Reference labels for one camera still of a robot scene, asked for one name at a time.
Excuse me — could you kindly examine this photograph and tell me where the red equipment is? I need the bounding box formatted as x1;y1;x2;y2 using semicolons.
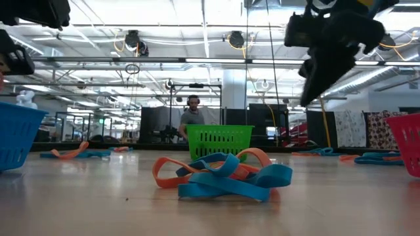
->
280;123;309;148

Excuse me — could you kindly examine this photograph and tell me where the black aluminium table frame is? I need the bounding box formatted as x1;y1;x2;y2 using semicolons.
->
31;140;420;153

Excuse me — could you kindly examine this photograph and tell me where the black partition panel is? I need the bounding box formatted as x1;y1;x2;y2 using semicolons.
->
306;110;335;148

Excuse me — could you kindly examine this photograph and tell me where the red plastic basket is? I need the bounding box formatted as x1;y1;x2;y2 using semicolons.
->
383;113;420;178

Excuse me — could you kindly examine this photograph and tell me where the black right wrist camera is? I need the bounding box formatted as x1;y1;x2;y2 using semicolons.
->
283;12;314;47

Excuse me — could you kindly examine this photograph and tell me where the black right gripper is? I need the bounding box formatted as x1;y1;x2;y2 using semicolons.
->
298;8;387;108

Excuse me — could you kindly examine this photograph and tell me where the hanging black ring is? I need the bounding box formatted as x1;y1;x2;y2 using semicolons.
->
125;62;141;75

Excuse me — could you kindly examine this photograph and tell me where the yellow hanging cable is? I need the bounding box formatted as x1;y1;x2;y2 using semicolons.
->
318;97;331;148

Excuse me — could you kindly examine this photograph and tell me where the black cabinet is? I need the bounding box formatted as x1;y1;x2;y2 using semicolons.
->
248;102;290;148

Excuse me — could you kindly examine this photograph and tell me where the grey partition curtain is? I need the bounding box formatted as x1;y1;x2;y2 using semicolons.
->
140;105;185;144

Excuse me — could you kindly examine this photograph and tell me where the blue plastic basket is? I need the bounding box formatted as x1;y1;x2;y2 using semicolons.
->
0;100;49;172

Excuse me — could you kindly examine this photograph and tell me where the white humanoid robot figure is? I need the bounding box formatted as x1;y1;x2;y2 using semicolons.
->
15;89;39;109

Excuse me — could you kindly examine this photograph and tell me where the green plastic basket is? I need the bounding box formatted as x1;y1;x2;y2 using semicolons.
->
186;124;255;162

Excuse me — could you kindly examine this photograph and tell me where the dark floral patterned cloth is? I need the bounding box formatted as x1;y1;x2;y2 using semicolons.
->
366;110;408;149

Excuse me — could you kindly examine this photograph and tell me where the person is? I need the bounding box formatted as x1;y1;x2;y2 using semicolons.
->
178;94;206;141

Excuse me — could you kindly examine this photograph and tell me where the round black ceiling device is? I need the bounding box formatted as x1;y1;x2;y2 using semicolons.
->
123;29;150;57
227;29;246;49

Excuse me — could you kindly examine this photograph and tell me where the white patterned cloth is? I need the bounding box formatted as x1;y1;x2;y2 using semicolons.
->
333;110;368;148

